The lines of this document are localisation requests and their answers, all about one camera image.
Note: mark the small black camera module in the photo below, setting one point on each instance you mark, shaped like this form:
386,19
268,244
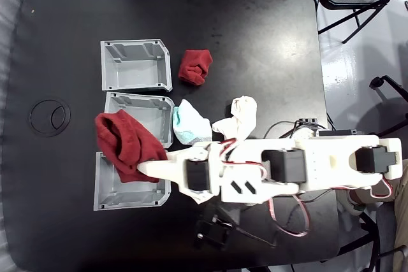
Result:
213,233

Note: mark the person's leg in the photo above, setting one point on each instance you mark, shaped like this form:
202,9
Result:
402,221

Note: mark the grey plastic bin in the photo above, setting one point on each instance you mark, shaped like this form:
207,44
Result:
153,116
137,71
134,195

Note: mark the black office chair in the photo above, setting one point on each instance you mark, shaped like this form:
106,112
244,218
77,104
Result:
382,81

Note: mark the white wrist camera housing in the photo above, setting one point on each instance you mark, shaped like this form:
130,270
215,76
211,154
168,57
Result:
242,174

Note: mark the flat black box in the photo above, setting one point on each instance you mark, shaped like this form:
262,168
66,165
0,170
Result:
341,132

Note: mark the dark red sock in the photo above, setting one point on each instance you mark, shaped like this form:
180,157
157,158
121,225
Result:
127,144
194,66

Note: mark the white grey teal sock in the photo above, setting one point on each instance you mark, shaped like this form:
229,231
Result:
191,125

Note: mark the plain white sock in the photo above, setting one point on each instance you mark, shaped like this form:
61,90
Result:
243,116

